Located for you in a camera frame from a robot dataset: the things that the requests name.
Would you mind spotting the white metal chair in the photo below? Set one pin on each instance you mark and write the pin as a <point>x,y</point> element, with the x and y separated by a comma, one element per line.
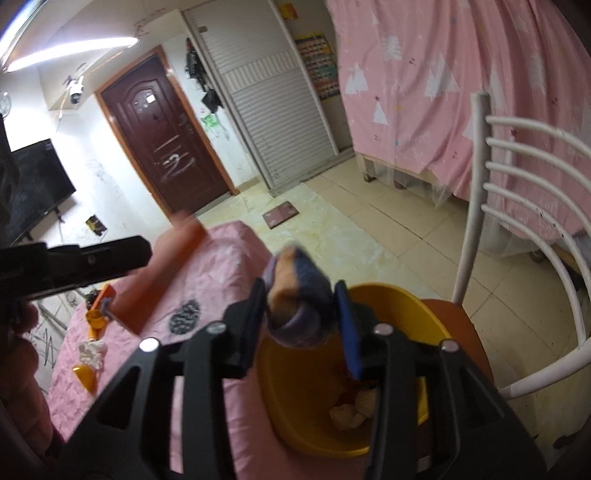
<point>484,144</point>

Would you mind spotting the colourful wall poster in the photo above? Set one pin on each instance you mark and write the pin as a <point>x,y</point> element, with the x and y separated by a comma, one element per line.
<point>319,60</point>

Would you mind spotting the person left hand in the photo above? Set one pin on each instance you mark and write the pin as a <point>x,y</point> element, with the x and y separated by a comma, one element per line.
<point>26,428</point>

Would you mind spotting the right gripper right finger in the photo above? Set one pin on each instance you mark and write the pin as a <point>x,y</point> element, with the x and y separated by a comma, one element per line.
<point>438,416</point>

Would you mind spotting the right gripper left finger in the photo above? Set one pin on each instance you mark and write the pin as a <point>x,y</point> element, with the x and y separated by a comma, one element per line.
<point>162,416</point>

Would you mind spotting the security camera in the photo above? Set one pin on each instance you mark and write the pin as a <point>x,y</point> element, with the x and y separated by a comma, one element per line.
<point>75,89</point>

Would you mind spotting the long orange box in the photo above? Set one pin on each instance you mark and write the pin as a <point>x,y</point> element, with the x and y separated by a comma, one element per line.
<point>143,290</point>

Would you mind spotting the pink bed sheet cloth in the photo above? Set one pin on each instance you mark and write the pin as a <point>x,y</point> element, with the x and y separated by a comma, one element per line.
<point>221,272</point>

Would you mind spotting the pink tree pattern sheet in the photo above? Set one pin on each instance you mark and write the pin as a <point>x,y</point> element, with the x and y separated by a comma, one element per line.
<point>407,70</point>

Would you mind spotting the white crumpled tissue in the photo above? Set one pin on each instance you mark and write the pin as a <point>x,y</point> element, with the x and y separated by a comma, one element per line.
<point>91,353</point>

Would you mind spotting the white louvred wardrobe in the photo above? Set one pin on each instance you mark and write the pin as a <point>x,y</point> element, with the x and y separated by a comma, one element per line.
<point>268,92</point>

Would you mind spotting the dark red door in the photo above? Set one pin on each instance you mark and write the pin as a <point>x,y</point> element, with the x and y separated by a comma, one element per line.
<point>156,127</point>

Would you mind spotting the yellow plastic bin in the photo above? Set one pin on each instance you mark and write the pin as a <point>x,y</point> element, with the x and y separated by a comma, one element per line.
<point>300,385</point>

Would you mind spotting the wall mounted television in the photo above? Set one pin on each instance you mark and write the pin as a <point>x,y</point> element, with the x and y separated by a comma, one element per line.
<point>42,187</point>

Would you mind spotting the black hanging bags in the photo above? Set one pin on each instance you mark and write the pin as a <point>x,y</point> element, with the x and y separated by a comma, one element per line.
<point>196,71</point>

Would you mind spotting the small orange box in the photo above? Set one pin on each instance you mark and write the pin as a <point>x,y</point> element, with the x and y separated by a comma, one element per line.
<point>106,295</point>

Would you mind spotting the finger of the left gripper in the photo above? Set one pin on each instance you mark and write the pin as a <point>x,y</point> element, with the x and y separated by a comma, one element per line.
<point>68,267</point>

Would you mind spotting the wooden bed frame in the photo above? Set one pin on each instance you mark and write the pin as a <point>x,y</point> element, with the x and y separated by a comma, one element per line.
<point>372,169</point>

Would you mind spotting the blue multicolour sock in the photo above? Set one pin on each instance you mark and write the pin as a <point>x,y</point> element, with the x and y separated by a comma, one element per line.
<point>299,306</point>

